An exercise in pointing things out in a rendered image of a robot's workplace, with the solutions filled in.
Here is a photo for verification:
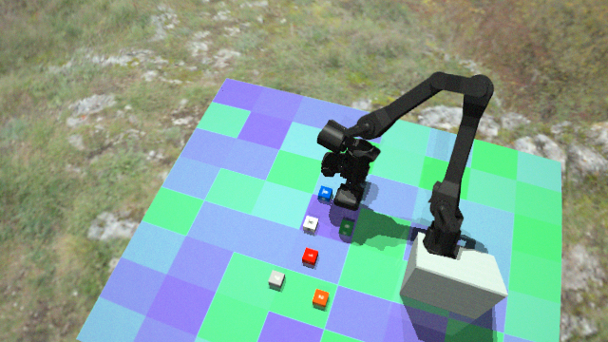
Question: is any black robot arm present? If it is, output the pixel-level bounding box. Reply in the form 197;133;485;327
317;71;494;258

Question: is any orange block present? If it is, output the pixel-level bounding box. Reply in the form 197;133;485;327
313;289;330;307

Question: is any green block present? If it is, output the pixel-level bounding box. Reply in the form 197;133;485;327
339;219;354;237

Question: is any blue block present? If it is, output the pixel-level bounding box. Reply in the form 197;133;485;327
318;185;333;202

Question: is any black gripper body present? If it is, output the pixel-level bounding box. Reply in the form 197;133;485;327
333;159;370;211

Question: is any red block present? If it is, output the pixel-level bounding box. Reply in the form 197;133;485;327
302;248;318;265

